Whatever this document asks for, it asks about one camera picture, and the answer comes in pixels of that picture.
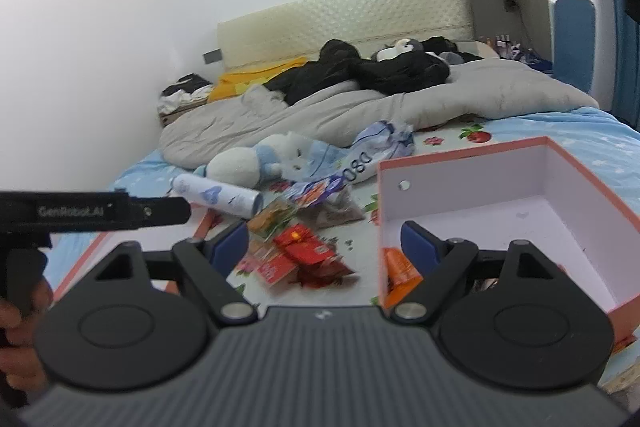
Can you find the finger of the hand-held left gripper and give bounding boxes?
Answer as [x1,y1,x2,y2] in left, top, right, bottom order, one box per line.
[131,196,192,229]

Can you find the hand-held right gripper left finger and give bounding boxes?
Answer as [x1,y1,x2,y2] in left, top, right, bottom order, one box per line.
[92,221,258,325]

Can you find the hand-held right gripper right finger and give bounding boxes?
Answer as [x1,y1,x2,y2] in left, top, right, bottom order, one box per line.
[390,221,556,325]

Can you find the plain orange snack packet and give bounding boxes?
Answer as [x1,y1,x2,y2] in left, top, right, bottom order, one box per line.
[382,246,425,308]

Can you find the green orange snack packet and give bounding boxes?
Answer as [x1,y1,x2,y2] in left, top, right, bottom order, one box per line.
[246,198,298,242]

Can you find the clear packet of dark seeds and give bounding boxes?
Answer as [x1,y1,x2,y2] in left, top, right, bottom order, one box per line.
[310,184,366,229]

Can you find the blue purple snack packet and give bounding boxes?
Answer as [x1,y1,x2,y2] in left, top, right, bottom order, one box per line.
[284,173,347,208]

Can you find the pink cardboard box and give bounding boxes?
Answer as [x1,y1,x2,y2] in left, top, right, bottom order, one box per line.
[376,136,640,348]

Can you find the person's left hand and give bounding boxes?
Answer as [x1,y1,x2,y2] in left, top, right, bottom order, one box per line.
[0,279,54,395]

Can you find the pink box lid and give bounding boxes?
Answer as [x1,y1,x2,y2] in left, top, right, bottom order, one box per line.
[50,209,221,303]

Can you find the white spray can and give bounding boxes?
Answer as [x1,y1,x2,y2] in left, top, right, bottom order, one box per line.
[171,173,264,214]

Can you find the white and blue plush toy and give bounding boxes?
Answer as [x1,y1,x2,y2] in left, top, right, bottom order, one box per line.
[192,133,313,190]

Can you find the crumpled blue white plastic bag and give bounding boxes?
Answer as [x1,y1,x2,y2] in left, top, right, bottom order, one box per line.
[342,119,416,185]

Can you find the black and white clothes pile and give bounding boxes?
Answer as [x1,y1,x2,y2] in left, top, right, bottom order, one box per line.
[159,73,216,112]

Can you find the clear blue printed plastic bag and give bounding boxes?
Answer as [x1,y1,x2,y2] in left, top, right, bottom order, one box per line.
[285,132,351,182]

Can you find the yellow cloth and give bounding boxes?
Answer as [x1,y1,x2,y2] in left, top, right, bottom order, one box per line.
[207,57,311,104]

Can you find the grey duvet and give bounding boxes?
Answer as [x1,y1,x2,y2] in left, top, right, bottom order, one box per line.
[159,57,601,170]

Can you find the black jacket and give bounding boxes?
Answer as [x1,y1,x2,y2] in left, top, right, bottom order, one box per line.
[264,38,451,105]

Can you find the dark grey clothes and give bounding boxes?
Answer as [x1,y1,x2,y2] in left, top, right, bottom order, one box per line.
[420,36,496,65]

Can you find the group of small bottles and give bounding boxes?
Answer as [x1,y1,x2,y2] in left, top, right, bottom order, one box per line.
[480,34,526,58]

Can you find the dark blue cloth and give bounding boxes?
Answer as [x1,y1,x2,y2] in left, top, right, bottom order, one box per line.
[510,47,553,72]

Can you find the cream padded headboard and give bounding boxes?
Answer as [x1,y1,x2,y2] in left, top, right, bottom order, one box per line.
[216,0,476,72]

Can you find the blue chair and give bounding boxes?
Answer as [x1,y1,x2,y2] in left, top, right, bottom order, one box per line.
[552,0,596,95]

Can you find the blue curtain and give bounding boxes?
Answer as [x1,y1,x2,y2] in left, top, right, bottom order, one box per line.
[612,0,640,128]

